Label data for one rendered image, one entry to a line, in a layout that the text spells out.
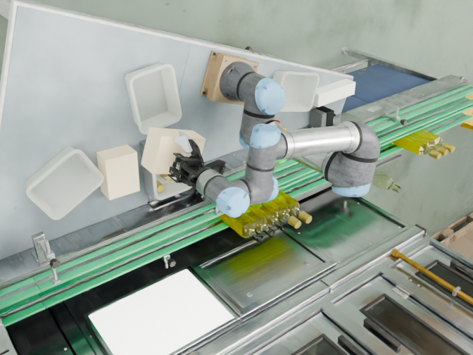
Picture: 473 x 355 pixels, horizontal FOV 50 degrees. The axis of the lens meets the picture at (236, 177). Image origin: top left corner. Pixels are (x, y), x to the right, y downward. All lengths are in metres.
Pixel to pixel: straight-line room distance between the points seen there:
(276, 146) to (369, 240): 1.02
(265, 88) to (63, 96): 0.66
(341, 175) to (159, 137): 0.57
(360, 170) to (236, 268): 0.68
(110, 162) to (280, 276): 0.76
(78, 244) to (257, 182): 0.80
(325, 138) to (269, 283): 0.70
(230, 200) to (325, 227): 1.06
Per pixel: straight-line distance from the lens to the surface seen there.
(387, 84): 3.07
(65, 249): 1.89
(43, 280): 1.82
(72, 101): 1.75
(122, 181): 1.86
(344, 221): 2.33
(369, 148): 1.56
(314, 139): 1.40
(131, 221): 1.96
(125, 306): 1.89
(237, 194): 1.27
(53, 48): 1.69
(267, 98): 1.76
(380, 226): 2.33
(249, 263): 2.01
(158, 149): 1.49
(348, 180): 1.60
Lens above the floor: 2.31
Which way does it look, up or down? 44 degrees down
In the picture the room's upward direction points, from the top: 125 degrees clockwise
